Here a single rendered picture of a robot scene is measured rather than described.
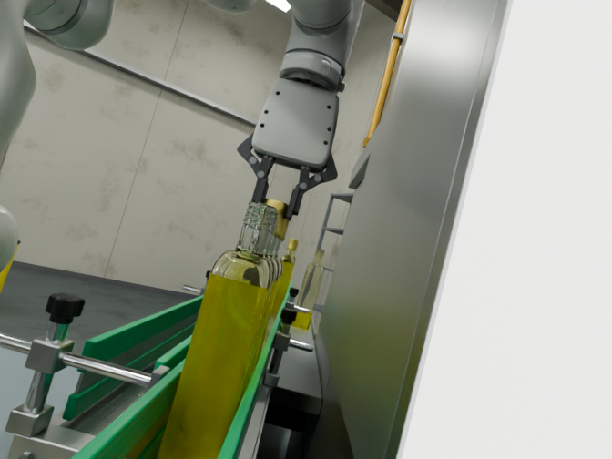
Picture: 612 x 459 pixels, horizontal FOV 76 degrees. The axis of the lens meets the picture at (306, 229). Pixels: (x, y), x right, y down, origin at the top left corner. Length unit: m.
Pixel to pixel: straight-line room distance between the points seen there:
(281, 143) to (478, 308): 0.38
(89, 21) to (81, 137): 6.55
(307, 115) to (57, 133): 6.92
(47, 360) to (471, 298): 0.36
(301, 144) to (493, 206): 0.35
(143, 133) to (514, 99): 7.25
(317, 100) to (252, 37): 7.83
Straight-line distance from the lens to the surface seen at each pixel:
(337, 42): 0.54
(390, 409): 0.24
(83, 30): 0.81
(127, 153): 7.32
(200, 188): 7.46
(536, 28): 0.22
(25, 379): 1.39
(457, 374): 0.18
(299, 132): 0.51
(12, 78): 0.73
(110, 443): 0.30
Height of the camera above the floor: 1.27
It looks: 4 degrees up
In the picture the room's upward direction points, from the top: 15 degrees clockwise
